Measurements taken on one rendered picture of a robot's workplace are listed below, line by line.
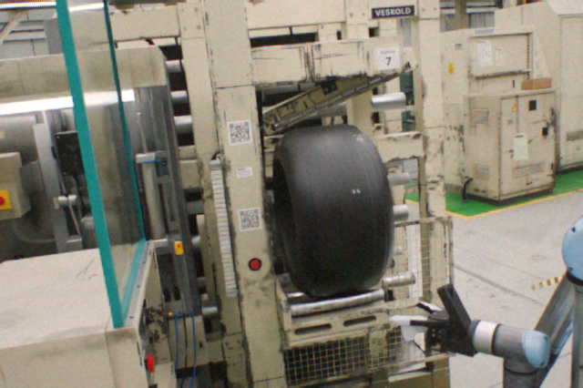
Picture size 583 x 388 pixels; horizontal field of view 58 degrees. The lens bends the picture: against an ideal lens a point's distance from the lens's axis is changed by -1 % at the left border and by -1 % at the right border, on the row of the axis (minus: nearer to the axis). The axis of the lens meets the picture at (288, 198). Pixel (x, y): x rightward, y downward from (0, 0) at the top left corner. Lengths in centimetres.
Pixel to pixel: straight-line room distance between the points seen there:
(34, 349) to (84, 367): 9
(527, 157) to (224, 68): 522
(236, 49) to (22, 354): 108
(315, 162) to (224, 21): 52
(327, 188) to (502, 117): 478
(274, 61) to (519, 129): 476
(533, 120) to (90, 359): 602
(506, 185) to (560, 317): 512
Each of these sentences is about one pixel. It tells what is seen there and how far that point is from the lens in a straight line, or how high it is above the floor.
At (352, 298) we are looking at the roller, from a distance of 187.
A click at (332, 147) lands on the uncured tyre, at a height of 144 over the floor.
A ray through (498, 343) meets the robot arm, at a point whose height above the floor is 105.
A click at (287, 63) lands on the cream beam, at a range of 201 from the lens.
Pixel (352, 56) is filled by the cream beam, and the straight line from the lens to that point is 207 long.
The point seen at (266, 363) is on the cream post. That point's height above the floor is 68.
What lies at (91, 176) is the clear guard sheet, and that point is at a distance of 94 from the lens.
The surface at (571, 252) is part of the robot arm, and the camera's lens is 114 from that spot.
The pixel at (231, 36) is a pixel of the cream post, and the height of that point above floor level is 181.
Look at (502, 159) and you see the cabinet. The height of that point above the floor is 54.
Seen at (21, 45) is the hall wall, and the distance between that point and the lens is 1080.
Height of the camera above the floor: 168
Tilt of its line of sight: 13 degrees down
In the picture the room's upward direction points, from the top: 6 degrees counter-clockwise
